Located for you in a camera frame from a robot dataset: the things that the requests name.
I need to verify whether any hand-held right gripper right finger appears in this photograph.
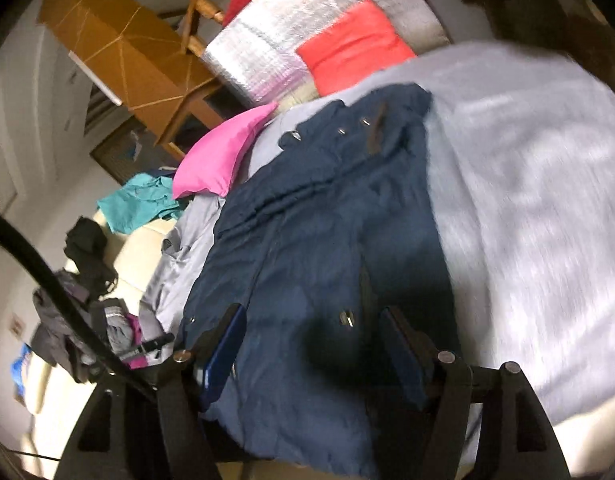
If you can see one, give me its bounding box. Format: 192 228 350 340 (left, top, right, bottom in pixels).
379 305 573 480

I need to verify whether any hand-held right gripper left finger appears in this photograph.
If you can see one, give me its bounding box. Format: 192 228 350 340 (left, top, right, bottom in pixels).
54 302 248 480

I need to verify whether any navy quilted jacket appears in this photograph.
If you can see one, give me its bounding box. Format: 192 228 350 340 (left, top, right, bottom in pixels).
174 82 475 478

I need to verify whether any magenta cloth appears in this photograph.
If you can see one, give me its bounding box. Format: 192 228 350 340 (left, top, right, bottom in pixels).
124 312 155 371

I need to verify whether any grey knit sweater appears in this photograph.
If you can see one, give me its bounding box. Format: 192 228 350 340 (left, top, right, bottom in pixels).
102 300 138 356

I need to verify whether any cream sofa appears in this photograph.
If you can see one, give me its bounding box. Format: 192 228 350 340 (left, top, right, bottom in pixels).
17 210 188 461

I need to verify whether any black garment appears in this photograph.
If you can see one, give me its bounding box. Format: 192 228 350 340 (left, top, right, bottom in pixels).
63 217 119 291

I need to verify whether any dark grey puffer jacket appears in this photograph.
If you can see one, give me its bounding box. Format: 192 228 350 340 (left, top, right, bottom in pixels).
31 270 113 383

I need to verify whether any teal garment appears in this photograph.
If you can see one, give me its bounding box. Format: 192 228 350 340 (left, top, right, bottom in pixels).
96 172 188 235

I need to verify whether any pink pillow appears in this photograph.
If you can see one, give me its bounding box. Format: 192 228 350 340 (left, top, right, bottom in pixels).
172 101 279 200

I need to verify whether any small blue cloth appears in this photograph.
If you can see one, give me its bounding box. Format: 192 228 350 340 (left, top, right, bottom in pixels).
12 345 35 391

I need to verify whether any grey blanket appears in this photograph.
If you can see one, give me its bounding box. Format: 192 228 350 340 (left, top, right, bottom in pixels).
140 42 615 471

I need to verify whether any silver foil mat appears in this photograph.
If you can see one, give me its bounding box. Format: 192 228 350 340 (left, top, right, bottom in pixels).
204 0 448 108

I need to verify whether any red pillow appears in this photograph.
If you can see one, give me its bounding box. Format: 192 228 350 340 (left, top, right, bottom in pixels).
296 0 418 97

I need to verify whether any wooden table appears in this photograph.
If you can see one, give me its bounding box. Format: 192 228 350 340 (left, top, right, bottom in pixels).
422 0 615 96

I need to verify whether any black cable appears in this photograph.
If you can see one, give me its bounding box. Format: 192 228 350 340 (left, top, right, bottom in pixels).
0 208 158 396

